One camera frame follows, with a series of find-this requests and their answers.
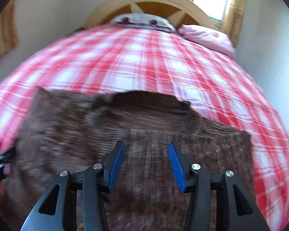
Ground pink pillow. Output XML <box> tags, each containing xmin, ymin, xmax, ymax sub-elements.
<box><xmin>178</xmin><ymin>24</ymin><xmax>235</xmax><ymax>59</ymax></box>

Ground red white plaid bedspread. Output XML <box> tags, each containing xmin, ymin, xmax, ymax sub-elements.
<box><xmin>0</xmin><ymin>25</ymin><xmax>289</xmax><ymax>230</ymax></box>

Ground wooden arched headboard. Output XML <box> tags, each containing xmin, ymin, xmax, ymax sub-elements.
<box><xmin>84</xmin><ymin>0</ymin><xmax>218</xmax><ymax>30</ymax></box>

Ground yellow curtain on left wall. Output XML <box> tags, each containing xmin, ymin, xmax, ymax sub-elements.
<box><xmin>0</xmin><ymin>0</ymin><xmax>19</xmax><ymax>59</ymax></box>

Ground yellow curtain right of headboard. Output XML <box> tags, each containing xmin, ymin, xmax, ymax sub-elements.
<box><xmin>222</xmin><ymin>0</ymin><xmax>246</xmax><ymax>48</ymax></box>

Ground white patterned pillow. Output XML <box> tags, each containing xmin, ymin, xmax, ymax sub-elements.
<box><xmin>109</xmin><ymin>13</ymin><xmax>176</xmax><ymax>32</ymax></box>

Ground brown knitted sweater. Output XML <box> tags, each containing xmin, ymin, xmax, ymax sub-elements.
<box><xmin>0</xmin><ymin>88</ymin><xmax>254</xmax><ymax>230</ymax></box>

